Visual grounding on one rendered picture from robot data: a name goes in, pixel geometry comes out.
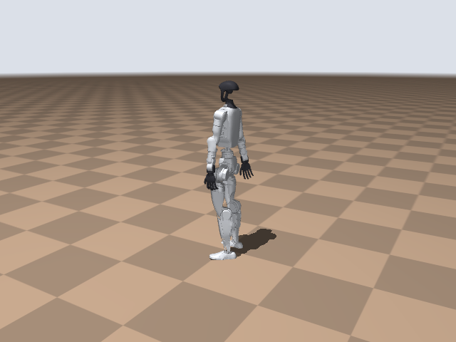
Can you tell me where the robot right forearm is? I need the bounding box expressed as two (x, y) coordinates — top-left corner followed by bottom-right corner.
(237, 136), (248, 162)

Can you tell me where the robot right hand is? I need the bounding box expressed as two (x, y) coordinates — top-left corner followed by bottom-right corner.
(239, 156), (254, 179)

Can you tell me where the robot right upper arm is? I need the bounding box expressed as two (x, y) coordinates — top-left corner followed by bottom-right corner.
(238, 109), (244, 140)

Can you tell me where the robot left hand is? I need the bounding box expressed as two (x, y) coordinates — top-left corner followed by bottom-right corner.
(204, 165), (219, 190)

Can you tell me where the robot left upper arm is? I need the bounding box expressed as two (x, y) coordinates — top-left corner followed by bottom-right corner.
(212, 110), (227, 145)

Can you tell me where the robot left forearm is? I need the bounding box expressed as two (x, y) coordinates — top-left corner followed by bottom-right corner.
(207, 137), (217, 171)

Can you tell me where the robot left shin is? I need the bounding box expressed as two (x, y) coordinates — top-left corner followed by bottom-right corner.
(217, 209), (232, 254)

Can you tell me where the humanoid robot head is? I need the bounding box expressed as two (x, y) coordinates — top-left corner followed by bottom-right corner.
(219, 81), (239, 109)

